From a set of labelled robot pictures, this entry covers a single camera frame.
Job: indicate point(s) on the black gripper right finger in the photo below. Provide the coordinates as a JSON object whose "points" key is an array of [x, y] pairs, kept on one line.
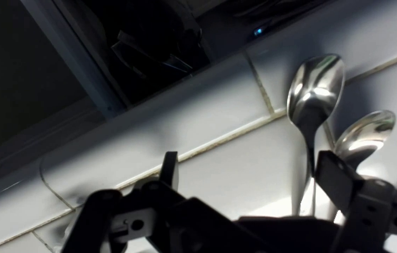
{"points": [[343, 188]]}

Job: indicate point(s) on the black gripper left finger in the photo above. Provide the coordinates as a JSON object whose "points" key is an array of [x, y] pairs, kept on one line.
{"points": [[167, 171]]}

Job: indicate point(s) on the silver metal spoon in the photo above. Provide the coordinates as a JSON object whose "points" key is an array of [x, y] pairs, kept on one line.
{"points": [[364, 136], [315, 89]]}

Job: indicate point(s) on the black kitchen tool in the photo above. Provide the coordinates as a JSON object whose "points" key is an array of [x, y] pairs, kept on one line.
{"points": [[160, 51]]}

